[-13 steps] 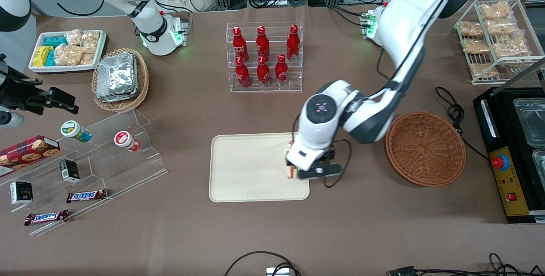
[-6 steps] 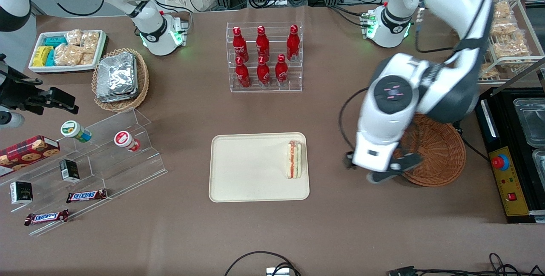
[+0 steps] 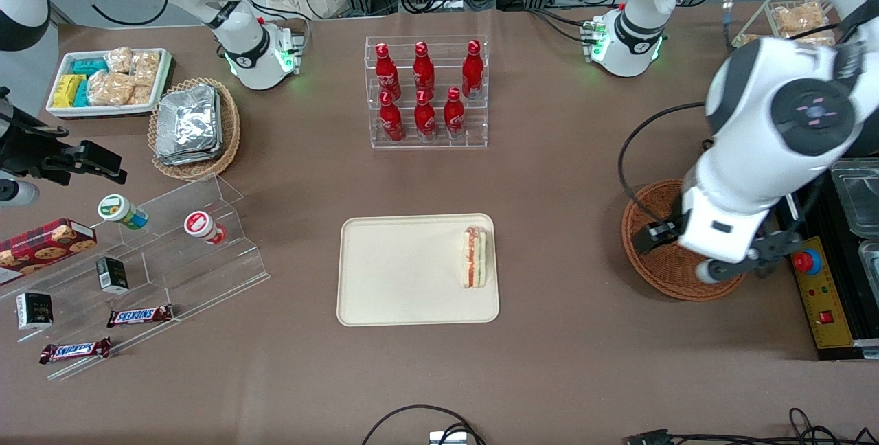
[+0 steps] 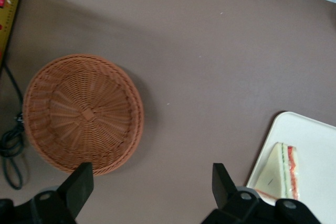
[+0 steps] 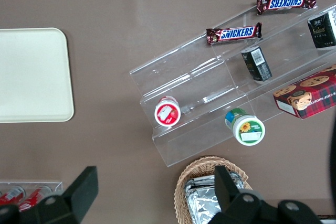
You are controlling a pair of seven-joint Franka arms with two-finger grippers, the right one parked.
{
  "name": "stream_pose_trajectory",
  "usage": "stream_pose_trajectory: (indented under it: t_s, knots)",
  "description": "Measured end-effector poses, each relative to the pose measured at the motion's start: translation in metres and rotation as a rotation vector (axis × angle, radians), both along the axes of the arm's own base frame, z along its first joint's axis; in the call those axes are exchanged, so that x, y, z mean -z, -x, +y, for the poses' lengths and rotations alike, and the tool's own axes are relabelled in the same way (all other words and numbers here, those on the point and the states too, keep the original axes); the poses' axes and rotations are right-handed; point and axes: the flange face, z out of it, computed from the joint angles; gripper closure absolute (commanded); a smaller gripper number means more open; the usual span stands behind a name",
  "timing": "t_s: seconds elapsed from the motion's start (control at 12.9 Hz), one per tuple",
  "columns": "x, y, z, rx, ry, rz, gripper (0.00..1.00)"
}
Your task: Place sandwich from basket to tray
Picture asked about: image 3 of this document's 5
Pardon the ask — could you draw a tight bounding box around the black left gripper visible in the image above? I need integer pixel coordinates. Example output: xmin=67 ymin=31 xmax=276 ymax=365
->
xmin=632 ymin=206 xmax=811 ymax=274

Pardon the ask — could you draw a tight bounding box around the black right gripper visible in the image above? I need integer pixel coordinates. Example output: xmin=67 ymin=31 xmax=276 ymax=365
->
xmin=0 ymin=110 xmax=128 ymax=185

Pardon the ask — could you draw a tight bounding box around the triangle sandwich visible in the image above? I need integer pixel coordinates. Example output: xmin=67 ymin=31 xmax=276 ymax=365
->
xmin=461 ymin=226 xmax=488 ymax=290

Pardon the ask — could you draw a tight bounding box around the white rectangular snack tray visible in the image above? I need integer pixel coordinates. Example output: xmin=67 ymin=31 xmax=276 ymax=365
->
xmin=46 ymin=48 xmax=174 ymax=119

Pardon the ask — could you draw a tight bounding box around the round brown wicker basket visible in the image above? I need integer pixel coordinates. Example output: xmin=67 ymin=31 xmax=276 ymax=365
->
xmin=621 ymin=179 xmax=749 ymax=301

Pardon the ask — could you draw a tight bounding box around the oval tan wicker basket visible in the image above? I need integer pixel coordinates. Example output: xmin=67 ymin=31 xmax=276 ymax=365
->
xmin=148 ymin=77 xmax=241 ymax=181

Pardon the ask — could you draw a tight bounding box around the cream plastic tray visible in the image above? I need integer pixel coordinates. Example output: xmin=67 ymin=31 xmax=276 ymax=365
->
xmin=336 ymin=213 xmax=500 ymax=327

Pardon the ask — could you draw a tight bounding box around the green lid yogurt cup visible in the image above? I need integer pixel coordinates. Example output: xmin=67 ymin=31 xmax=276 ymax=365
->
xmin=98 ymin=194 xmax=148 ymax=230

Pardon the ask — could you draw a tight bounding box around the yellow snack pack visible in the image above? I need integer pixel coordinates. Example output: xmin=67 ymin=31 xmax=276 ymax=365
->
xmin=52 ymin=74 xmax=86 ymax=108

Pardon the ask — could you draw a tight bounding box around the red emergency stop button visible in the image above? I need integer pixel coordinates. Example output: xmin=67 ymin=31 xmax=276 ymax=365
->
xmin=793 ymin=248 xmax=823 ymax=276

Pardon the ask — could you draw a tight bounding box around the red tartan cookie box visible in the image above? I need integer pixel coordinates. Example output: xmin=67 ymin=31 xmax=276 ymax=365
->
xmin=0 ymin=218 xmax=98 ymax=286

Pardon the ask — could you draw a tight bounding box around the silver foil pack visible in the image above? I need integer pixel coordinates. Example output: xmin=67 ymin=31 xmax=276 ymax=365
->
xmin=155 ymin=84 xmax=224 ymax=166

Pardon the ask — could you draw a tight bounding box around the black machine yellow panel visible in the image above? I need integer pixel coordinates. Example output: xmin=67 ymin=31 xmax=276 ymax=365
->
xmin=776 ymin=157 xmax=879 ymax=361

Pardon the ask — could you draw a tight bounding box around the red lid yogurt cup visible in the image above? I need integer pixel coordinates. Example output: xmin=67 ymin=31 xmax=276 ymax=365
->
xmin=183 ymin=210 xmax=227 ymax=245

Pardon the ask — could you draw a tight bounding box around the clear plastic container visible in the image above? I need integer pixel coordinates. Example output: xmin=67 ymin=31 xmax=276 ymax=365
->
xmin=830 ymin=160 xmax=879 ymax=238
xmin=858 ymin=239 xmax=879 ymax=288

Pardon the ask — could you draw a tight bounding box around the clear acrylic stepped stand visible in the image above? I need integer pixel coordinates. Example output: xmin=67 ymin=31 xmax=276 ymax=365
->
xmin=0 ymin=174 xmax=271 ymax=382

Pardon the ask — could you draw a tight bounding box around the small black white box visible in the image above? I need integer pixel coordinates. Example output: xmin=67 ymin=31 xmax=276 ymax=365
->
xmin=16 ymin=292 xmax=54 ymax=331

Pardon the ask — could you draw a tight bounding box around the brown Snickers bar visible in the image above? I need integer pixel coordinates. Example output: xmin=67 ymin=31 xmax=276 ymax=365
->
xmin=39 ymin=337 xmax=112 ymax=365
xmin=106 ymin=304 xmax=174 ymax=328

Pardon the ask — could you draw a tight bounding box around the red cola bottle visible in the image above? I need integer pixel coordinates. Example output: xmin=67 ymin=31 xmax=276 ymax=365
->
xmin=444 ymin=87 xmax=466 ymax=138
xmin=461 ymin=40 xmax=484 ymax=99
xmin=375 ymin=43 xmax=402 ymax=99
xmin=379 ymin=91 xmax=405 ymax=142
xmin=413 ymin=41 xmax=436 ymax=97
xmin=413 ymin=89 xmax=437 ymax=140

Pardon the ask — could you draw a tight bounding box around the clear acrylic bottle rack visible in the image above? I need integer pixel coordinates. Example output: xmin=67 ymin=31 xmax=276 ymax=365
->
xmin=365 ymin=35 xmax=489 ymax=150

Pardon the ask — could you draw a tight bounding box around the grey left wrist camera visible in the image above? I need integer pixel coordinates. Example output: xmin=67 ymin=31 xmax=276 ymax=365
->
xmin=695 ymin=258 xmax=751 ymax=285

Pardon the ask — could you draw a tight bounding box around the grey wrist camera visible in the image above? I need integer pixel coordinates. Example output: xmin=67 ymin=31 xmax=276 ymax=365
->
xmin=695 ymin=258 xmax=751 ymax=285
xmin=0 ymin=181 xmax=39 ymax=207

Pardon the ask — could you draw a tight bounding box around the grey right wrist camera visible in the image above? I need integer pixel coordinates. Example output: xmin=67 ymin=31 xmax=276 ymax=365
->
xmin=0 ymin=181 xmax=39 ymax=207

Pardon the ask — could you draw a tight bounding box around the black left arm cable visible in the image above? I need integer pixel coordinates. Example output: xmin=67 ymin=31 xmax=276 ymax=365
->
xmin=617 ymin=0 xmax=742 ymax=226

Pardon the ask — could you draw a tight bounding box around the black cable with plug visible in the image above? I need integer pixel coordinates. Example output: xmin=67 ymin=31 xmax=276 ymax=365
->
xmin=624 ymin=407 xmax=879 ymax=445

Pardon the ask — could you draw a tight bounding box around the white wire basket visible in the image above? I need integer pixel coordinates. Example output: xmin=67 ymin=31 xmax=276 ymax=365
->
xmin=731 ymin=0 xmax=844 ymax=49

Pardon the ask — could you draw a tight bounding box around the black right base cable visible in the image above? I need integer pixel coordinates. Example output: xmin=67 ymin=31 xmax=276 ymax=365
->
xmin=247 ymin=0 xmax=312 ymax=54

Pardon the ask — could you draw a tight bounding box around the black base cable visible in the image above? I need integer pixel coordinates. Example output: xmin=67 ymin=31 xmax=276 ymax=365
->
xmin=247 ymin=0 xmax=312 ymax=54
xmin=527 ymin=8 xmax=594 ymax=45

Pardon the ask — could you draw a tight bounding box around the black left base cable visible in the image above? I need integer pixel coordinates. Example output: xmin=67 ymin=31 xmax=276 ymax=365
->
xmin=527 ymin=8 xmax=594 ymax=45

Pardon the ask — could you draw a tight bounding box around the black looped cable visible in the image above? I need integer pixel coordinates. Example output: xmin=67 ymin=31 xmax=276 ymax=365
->
xmin=362 ymin=404 xmax=486 ymax=445

